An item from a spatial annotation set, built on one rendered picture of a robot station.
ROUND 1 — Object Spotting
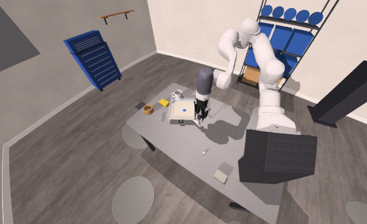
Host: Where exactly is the white mug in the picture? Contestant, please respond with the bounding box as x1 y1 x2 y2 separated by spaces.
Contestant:
172 90 182 98

